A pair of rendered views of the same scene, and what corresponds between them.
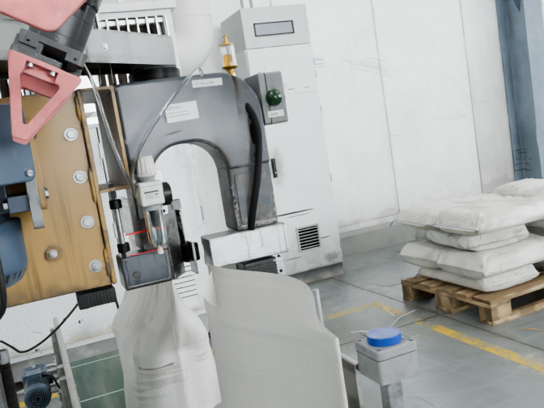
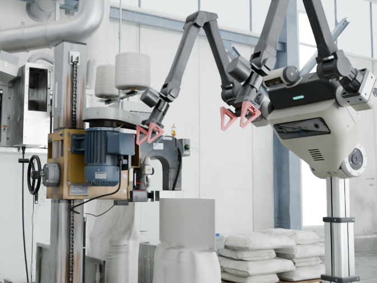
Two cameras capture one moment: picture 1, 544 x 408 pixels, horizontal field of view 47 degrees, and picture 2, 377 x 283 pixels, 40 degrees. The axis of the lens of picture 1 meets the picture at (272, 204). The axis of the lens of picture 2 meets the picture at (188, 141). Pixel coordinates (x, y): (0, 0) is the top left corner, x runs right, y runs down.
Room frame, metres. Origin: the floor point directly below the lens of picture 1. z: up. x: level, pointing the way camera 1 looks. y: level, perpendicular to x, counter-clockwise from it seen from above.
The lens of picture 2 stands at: (-1.48, 0.49, 1.06)
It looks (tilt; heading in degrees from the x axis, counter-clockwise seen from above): 6 degrees up; 348
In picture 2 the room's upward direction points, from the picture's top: straight up
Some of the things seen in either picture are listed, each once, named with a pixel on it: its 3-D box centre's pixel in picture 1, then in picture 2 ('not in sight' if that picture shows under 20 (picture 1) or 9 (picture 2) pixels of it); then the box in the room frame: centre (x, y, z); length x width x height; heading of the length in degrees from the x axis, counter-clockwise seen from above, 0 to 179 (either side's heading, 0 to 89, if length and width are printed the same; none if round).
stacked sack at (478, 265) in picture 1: (500, 253); (259, 265); (3.58, -1.28, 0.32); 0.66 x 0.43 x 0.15; 113
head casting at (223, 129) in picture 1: (179, 153); (147, 161); (1.19, 0.16, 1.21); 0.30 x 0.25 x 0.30; 21
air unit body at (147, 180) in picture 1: (155, 205); (147, 174); (0.98, 0.18, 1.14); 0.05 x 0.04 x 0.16; 111
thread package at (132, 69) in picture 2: not in sight; (132, 72); (0.86, 0.27, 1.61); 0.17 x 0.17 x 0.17
